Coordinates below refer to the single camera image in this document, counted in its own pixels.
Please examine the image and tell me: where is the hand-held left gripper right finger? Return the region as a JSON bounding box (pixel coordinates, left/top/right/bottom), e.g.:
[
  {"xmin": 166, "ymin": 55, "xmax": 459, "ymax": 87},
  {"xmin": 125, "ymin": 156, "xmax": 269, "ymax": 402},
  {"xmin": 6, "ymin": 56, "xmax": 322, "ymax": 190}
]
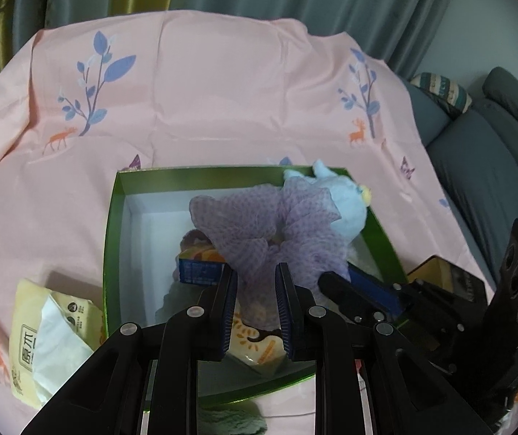
[{"xmin": 274, "ymin": 262, "xmax": 491, "ymax": 435}]

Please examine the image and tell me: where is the green cardboard box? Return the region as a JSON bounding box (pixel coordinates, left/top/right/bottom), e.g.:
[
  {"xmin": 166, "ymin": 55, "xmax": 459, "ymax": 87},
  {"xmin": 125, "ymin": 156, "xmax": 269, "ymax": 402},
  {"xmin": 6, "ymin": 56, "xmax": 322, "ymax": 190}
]
[{"xmin": 103, "ymin": 166, "xmax": 408, "ymax": 406}]

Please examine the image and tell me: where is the striped throw pillow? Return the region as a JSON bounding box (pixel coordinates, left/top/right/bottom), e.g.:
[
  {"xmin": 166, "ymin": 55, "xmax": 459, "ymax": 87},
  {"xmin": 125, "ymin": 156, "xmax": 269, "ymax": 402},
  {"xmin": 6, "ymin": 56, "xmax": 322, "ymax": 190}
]
[{"xmin": 410, "ymin": 71, "xmax": 473, "ymax": 121}]

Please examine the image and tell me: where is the yellow tissue packet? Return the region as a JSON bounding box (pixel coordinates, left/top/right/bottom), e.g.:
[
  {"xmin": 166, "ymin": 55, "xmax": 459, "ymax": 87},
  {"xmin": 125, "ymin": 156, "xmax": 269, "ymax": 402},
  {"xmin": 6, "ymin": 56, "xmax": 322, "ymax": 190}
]
[{"xmin": 9, "ymin": 278, "xmax": 106, "ymax": 411}]

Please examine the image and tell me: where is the blue orange snack packet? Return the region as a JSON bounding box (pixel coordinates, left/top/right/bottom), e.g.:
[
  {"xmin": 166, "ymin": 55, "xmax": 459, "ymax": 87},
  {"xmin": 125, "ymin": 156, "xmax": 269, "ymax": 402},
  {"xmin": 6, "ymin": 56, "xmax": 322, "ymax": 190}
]
[{"xmin": 178, "ymin": 247, "xmax": 230, "ymax": 285}]

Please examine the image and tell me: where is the purple mesh scrunchie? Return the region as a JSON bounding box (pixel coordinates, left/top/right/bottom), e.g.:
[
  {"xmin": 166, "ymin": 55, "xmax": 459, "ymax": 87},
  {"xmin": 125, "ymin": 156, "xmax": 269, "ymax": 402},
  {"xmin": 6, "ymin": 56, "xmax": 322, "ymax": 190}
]
[{"xmin": 189, "ymin": 181, "xmax": 355, "ymax": 309}]

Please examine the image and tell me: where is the grey green fuzzy towel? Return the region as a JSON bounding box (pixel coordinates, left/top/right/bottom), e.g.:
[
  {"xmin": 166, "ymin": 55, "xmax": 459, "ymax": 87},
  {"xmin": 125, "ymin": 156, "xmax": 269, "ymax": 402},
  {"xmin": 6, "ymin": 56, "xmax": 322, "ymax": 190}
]
[{"xmin": 196, "ymin": 402, "xmax": 269, "ymax": 435}]

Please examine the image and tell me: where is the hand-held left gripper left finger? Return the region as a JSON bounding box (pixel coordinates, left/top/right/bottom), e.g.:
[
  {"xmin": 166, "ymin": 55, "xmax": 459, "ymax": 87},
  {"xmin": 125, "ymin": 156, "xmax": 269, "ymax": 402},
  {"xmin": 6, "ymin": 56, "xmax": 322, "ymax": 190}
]
[{"xmin": 21, "ymin": 264, "xmax": 239, "ymax": 435}]

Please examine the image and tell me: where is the pink printed bed sheet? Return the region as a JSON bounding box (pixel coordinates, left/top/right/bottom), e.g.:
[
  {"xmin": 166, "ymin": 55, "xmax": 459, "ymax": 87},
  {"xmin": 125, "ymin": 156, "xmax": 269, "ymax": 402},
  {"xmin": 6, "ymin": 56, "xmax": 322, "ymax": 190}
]
[{"xmin": 0, "ymin": 9, "xmax": 498, "ymax": 435}]

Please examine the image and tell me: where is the light blue plush toy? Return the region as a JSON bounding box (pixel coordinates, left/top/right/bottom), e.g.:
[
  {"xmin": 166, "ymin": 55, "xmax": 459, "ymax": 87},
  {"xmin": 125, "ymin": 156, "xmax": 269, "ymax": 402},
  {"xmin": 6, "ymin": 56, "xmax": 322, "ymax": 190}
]
[{"xmin": 283, "ymin": 159, "xmax": 373, "ymax": 245}]

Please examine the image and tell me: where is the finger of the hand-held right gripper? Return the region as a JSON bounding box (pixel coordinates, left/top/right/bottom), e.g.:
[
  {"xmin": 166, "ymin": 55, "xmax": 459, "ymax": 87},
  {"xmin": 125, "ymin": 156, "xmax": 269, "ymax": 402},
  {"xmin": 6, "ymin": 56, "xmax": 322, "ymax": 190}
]
[
  {"xmin": 317, "ymin": 271, "xmax": 389, "ymax": 324},
  {"xmin": 349, "ymin": 265, "xmax": 406, "ymax": 317}
]

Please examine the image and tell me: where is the grey sofa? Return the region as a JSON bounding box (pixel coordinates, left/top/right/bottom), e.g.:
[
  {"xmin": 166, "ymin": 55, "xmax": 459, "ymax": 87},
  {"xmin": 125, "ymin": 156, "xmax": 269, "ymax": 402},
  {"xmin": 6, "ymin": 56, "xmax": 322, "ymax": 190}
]
[{"xmin": 399, "ymin": 67, "xmax": 518, "ymax": 291}]

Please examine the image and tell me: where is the yellow orange printed packet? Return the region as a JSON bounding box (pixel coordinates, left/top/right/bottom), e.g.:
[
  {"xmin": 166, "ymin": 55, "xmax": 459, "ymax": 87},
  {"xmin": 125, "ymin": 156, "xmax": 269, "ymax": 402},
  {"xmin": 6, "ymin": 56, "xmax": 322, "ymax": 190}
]
[{"xmin": 225, "ymin": 308, "xmax": 287, "ymax": 377}]

